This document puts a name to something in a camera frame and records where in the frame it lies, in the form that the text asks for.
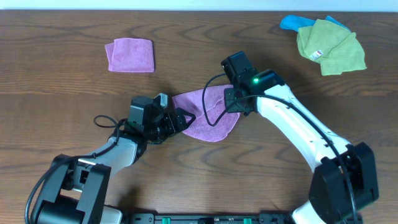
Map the purple cloth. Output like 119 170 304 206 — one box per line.
104 38 155 73
172 85 240 142

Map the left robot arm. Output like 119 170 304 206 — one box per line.
25 93 196 224

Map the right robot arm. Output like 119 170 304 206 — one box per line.
224 68 379 223

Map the folded purple cloth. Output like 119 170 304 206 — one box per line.
104 38 155 73

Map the blue cloth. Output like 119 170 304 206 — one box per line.
279 15 351 34

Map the green cloth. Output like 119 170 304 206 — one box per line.
297 19 366 76

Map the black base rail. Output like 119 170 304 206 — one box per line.
124 212 364 224

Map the right black cable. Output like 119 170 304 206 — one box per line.
201 73 358 224

